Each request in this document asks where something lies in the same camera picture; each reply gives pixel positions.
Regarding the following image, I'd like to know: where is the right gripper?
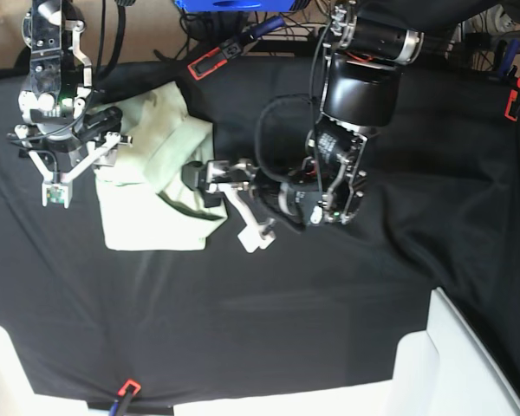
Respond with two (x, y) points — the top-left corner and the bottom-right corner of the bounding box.
(6, 106), (134, 209)

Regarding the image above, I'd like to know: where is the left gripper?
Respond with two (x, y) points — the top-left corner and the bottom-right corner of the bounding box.
(181, 158), (367, 253)

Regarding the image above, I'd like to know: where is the light green T-shirt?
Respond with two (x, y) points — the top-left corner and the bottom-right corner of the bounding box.
(95, 82), (227, 251)

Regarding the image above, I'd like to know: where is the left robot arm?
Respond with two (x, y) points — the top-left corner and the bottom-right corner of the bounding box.
(180, 1), (424, 252)

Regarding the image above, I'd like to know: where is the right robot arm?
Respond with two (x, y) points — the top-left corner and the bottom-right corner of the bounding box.
(9, 1), (133, 208)

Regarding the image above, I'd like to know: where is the red black clamp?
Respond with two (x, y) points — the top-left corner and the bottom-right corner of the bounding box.
(187, 16), (285, 81)
(504, 76), (520, 122)

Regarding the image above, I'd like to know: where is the blue box at top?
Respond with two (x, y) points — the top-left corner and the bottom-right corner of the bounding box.
(175, 0), (310, 13)

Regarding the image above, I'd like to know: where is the white power strip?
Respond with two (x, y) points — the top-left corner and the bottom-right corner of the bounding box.
(276, 23), (326, 42)

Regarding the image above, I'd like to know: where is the red blue bottom clamp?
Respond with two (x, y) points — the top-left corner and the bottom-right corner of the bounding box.
(86, 379), (175, 416)

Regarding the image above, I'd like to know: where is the black table cloth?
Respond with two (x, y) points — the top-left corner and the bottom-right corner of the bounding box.
(0, 66), (520, 406)

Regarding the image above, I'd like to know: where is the red black right clamp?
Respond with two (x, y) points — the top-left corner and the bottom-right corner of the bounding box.
(504, 76), (520, 122)

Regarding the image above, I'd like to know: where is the white left table frame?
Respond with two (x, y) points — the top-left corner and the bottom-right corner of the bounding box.
(0, 326), (42, 415)

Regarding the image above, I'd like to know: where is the white table frame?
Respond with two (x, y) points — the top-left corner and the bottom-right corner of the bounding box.
(0, 326), (42, 415)
(389, 286), (520, 416)

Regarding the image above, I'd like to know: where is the white right table frame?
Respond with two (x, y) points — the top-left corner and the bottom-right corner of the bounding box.
(389, 286), (520, 416)

